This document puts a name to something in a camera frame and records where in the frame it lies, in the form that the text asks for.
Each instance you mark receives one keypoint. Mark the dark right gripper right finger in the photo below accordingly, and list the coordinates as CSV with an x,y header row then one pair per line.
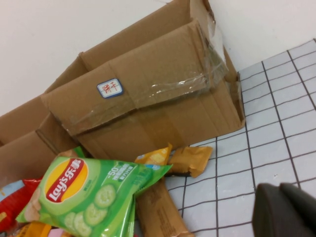
x,y
301,200

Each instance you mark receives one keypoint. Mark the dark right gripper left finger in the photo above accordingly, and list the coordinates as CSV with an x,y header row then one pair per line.
x,y
274,214

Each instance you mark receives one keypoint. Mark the green Lay's chips bag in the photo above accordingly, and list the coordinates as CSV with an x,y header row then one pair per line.
x,y
86,187

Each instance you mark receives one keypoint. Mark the white red shrimp chips bag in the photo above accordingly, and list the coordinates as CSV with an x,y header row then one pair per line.
x,y
10,205

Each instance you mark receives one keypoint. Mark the small brown snack wrapper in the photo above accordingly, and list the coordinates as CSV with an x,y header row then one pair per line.
x,y
190,160

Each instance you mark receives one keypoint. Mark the long brown snack pack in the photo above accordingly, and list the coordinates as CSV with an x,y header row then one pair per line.
x,y
158,212

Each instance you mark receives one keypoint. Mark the yellow cracker pack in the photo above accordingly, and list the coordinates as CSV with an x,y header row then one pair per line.
x,y
155,155

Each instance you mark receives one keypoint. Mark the taped cardboard box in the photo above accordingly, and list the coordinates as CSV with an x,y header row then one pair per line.
x,y
160,111

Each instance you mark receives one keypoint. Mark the white label red characters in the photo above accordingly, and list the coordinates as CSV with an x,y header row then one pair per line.
x,y
109,88

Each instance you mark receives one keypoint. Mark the light pink foam block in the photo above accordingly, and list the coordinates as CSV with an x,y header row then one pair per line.
x,y
57,233

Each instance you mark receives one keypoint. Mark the orange cartoon chips bag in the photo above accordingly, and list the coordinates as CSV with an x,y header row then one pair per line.
x,y
34,230

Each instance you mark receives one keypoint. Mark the cardboard box with F2 print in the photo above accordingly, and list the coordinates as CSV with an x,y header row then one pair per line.
x,y
19,153

